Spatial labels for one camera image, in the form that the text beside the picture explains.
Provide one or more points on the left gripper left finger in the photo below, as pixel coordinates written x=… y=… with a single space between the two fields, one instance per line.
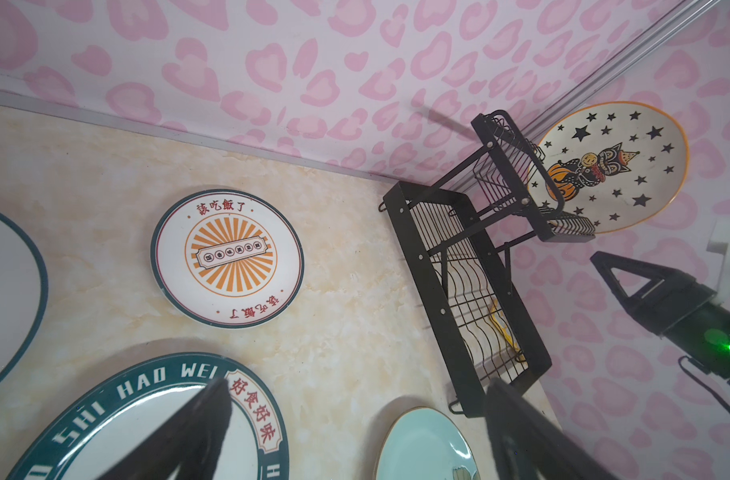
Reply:
x=187 y=446

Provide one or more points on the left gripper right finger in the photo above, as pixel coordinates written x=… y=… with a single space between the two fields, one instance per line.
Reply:
x=526 y=445

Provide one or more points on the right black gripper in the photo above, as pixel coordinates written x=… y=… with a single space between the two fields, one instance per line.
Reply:
x=659 y=296

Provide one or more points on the light teal flower plate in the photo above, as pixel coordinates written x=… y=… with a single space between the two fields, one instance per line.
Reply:
x=423 y=443

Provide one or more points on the star and cat plate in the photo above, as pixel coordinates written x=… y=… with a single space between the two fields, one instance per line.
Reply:
x=617 y=164

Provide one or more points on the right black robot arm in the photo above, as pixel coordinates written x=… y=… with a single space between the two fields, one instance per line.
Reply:
x=672 y=304

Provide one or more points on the yellow black object behind rack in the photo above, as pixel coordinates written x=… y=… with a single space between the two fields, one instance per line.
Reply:
x=498 y=322

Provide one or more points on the green rim lettered plate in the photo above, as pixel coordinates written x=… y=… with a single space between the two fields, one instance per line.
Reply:
x=114 y=417

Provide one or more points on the small orange sunburst plate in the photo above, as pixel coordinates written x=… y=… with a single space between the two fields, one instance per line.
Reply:
x=227 y=258

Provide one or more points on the white plate grey cloud outline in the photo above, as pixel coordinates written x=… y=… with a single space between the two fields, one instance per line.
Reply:
x=23 y=293

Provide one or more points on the black wire dish rack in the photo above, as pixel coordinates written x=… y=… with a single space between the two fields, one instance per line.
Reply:
x=457 y=235

